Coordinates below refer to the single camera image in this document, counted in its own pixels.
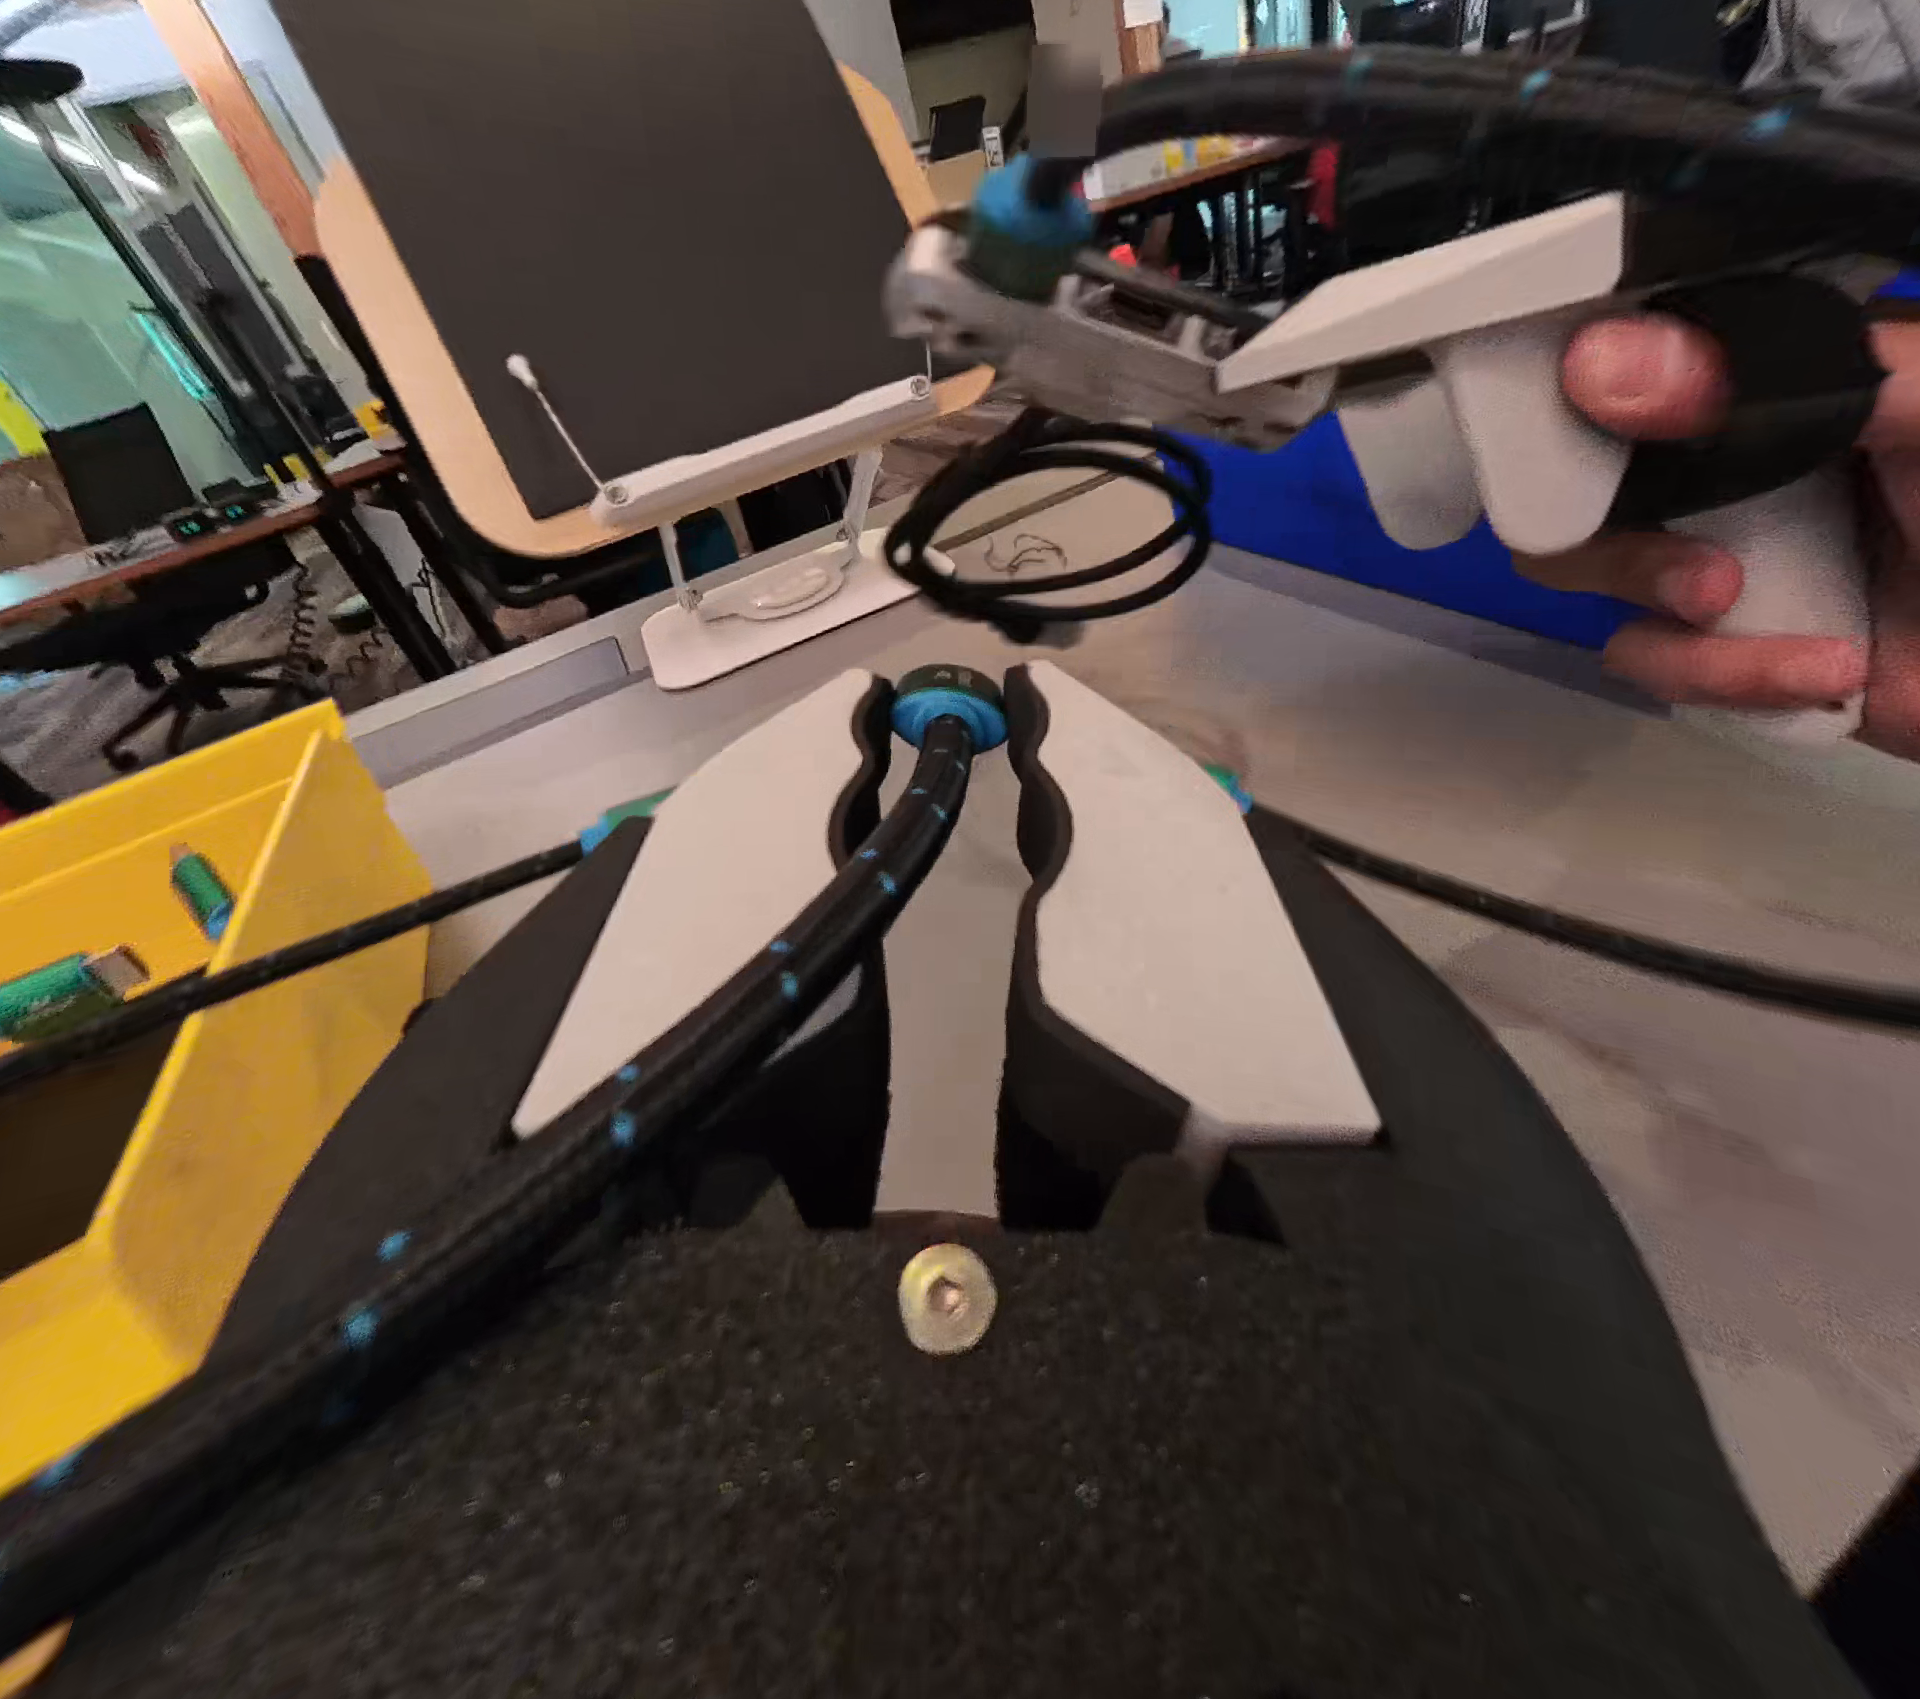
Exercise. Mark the thin dark thread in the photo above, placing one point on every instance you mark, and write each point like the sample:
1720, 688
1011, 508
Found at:
1018, 555

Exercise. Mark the yellow plastic bin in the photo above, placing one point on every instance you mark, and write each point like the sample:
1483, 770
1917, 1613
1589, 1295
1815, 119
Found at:
266, 1099

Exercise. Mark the grey HDMI switch box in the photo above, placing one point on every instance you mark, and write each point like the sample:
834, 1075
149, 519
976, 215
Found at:
1126, 343

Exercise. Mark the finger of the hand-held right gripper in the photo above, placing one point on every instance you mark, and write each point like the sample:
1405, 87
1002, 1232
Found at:
1439, 292
1406, 469

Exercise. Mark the blue plastic bin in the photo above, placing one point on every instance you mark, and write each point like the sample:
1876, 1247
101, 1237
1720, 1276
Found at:
1293, 499

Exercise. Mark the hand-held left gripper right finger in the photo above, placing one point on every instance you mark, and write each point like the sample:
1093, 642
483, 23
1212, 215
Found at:
1195, 965

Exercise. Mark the black office chair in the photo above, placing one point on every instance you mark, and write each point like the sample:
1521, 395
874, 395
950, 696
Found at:
149, 615

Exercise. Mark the wooden desk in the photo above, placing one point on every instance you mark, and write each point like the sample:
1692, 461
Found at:
223, 534

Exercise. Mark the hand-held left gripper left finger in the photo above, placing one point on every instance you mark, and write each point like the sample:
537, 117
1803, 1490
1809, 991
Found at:
704, 860

